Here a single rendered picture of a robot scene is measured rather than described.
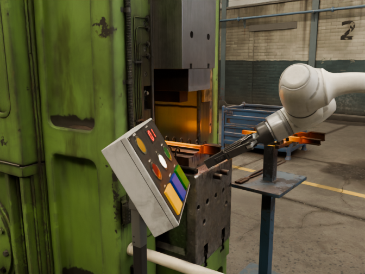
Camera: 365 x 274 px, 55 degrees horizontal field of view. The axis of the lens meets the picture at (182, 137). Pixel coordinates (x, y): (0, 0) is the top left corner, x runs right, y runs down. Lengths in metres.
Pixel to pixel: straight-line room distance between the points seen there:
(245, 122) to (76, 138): 4.33
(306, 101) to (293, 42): 8.86
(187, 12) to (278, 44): 8.59
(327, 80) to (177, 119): 1.13
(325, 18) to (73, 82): 8.42
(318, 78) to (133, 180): 0.55
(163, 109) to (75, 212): 0.74
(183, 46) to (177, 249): 0.93
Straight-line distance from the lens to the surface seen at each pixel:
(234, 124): 5.71
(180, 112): 1.96
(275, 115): 1.15
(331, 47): 9.45
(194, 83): 1.55
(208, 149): 1.64
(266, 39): 10.22
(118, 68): 1.36
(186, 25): 1.50
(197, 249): 1.68
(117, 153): 0.95
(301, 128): 1.14
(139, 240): 1.20
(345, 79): 1.03
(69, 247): 1.85
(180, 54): 1.47
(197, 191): 1.55
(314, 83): 0.97
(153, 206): 0.97
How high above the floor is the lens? 1.39
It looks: 12 degrees down
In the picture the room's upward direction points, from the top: straight up
